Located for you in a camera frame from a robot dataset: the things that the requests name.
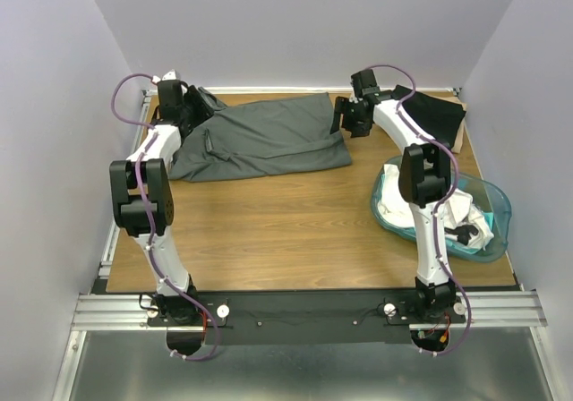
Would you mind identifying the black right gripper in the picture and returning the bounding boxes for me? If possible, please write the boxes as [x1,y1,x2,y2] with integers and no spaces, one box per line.
[328,97,370,140]

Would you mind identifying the grey t-shirt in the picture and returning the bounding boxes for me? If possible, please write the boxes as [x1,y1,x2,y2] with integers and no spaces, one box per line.
[170,93,352,182]

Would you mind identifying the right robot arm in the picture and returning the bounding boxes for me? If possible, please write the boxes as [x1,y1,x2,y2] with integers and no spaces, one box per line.
[335,68,459,322]

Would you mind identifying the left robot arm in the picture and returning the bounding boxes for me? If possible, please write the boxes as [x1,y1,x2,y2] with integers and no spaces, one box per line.
[109,70,215,326]

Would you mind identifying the folded black t-shirt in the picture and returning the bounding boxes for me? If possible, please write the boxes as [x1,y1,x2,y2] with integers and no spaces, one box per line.
[402,91,466,153]

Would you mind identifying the white t-shirt in basket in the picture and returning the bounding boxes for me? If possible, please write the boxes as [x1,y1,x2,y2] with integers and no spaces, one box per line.
[371,164,494,255]

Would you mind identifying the teal plastic basket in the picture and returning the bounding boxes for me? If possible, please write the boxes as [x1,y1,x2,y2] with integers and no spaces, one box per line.
[371,157,512,263]

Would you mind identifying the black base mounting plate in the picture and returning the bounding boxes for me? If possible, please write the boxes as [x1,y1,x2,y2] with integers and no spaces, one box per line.
[146,288,466,354]

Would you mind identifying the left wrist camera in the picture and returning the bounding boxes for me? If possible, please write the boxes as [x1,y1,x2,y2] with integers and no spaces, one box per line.
[151,69,180,85]

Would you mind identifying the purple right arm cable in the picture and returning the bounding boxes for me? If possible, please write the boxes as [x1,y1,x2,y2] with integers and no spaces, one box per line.
[357,64,474,358]

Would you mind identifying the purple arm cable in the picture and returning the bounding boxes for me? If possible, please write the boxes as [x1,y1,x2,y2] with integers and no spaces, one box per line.
[357,64,474,358]
[109,73,223,363]

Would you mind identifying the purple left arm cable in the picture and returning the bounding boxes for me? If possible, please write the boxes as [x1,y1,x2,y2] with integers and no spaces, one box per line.
[109,73,223,363]

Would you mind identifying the aluminium rail frame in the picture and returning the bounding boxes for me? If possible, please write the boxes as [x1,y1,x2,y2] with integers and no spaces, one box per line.
[50,289,554,401]

